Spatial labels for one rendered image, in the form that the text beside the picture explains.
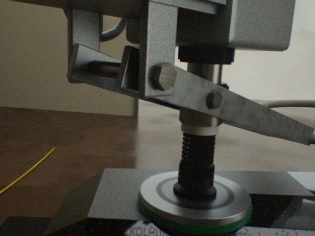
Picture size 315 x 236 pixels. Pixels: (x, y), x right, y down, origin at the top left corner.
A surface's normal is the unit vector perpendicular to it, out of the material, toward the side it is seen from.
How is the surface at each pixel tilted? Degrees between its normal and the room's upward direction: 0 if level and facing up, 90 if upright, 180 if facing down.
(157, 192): 0
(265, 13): 90
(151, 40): 90
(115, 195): 0
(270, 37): 90
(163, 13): 90
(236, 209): 0
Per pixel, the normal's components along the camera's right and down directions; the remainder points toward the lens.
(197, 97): 0.72, 0.18
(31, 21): -0.09, 0.20
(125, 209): 0.05, -0.98
